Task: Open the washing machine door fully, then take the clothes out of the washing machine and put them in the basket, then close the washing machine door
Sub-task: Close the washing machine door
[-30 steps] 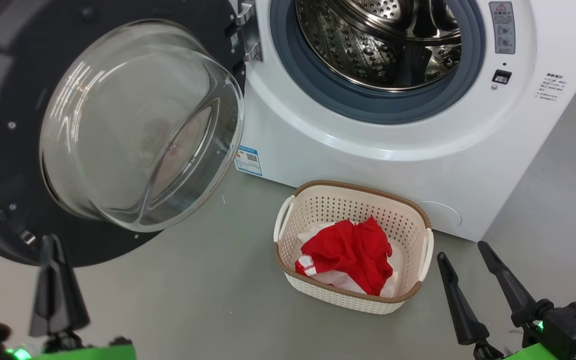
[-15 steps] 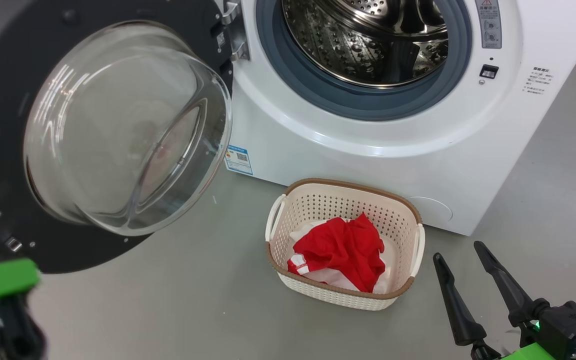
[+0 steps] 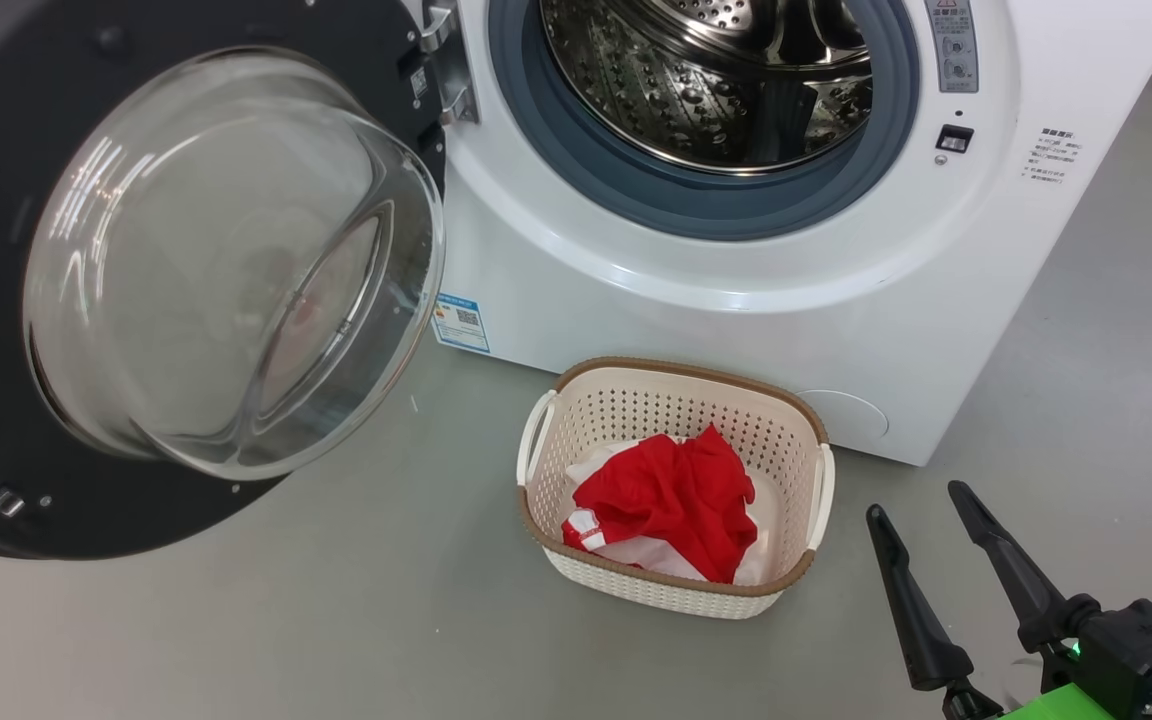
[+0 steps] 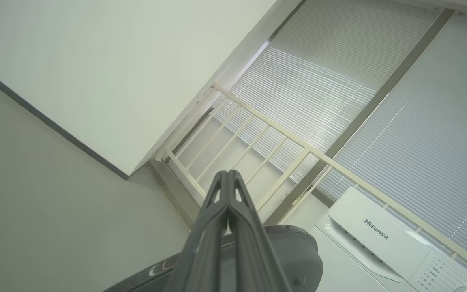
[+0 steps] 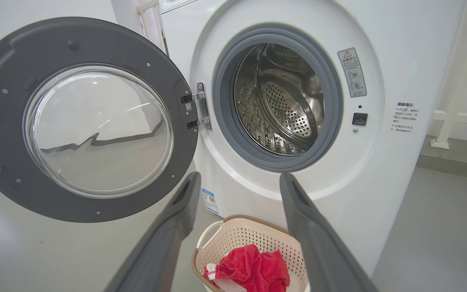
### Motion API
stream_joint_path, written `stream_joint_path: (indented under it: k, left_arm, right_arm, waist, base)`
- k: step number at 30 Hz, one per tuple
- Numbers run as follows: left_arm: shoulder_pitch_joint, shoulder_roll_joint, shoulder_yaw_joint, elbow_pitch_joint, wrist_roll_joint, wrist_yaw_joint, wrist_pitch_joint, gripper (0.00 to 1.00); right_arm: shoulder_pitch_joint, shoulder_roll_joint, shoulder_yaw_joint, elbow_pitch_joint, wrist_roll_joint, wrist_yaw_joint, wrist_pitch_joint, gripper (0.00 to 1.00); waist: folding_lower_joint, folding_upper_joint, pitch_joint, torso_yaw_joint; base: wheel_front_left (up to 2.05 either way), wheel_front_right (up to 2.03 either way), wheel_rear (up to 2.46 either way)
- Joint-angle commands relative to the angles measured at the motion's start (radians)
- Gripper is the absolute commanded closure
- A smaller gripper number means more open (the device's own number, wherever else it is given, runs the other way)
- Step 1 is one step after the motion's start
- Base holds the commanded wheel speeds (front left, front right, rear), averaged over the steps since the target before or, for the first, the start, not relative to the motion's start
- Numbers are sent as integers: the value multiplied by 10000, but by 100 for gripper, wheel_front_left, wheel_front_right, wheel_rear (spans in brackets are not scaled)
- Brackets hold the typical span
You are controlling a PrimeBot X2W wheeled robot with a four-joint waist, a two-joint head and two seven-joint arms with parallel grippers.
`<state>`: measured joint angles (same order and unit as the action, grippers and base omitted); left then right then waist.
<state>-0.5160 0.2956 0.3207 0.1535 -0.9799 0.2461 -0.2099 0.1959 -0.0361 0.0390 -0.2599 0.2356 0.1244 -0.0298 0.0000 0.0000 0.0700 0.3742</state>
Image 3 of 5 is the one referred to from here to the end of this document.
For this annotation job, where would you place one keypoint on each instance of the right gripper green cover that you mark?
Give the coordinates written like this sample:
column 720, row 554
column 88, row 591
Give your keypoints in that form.
column 1066, row 708

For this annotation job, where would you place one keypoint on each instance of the plain red garment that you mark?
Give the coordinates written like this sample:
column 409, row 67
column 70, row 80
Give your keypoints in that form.
column 716, row 520

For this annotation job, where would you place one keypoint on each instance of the cream perforated laundry basket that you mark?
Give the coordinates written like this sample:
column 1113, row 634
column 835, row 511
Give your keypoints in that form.
column 636, row 400

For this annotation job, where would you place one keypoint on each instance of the white front-load washing machine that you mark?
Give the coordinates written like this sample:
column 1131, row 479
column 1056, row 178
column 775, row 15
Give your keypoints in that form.
column 736, row 280

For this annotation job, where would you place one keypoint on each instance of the black door lock slot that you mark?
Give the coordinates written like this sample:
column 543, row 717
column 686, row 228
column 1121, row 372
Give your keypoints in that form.
column 954, row 138

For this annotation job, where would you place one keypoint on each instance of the grey rubber door gasket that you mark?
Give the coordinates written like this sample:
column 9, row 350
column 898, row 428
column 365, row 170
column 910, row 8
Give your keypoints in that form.
column 541, row 120

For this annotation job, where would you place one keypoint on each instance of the silver door hinge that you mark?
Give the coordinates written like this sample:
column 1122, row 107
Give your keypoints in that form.
column 451, row 90

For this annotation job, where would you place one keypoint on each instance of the round filter cover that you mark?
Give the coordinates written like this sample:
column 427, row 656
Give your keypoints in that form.
column 851, row 415

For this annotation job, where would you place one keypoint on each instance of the steel washer drum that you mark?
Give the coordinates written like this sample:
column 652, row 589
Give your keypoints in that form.
column 696, row 90

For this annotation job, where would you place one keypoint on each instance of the blue energy label sticker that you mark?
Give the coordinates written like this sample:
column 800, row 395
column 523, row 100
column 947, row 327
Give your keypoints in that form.
column 461, row 322

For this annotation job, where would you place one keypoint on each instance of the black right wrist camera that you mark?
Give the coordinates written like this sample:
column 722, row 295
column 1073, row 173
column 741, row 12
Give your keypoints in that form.
column 1146, row 655

